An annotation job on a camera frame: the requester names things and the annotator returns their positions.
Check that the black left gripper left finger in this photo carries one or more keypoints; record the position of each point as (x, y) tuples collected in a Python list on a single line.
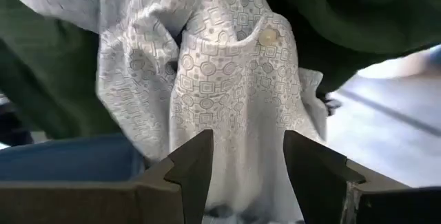
[(103, 203)]

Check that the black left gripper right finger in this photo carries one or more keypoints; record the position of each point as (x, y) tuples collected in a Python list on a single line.
[(317, 189)]

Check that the blue garment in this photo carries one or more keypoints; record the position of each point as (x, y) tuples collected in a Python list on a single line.
[(69, 162)]

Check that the white geometric patterned shirt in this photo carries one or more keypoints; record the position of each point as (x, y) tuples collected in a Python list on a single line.
[(224, 96)]

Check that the dark green garment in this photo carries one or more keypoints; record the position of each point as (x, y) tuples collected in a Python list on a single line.
[(344, 17)]

